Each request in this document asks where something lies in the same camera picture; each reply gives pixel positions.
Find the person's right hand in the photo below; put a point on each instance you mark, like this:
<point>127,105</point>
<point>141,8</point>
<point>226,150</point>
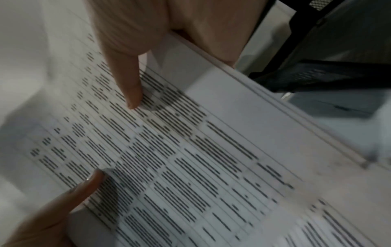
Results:
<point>183,16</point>

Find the person's left hand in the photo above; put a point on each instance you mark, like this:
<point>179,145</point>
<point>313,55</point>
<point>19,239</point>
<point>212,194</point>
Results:
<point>45,222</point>

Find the black mesh paper tray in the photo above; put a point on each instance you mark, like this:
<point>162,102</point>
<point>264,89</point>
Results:
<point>311,72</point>

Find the printed paper bundle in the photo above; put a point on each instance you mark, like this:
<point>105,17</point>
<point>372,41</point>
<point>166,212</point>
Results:
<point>198,168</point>

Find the pile of papers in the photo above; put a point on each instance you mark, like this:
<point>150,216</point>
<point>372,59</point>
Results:
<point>27,60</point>

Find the white table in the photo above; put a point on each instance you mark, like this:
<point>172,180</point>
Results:
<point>268,36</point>

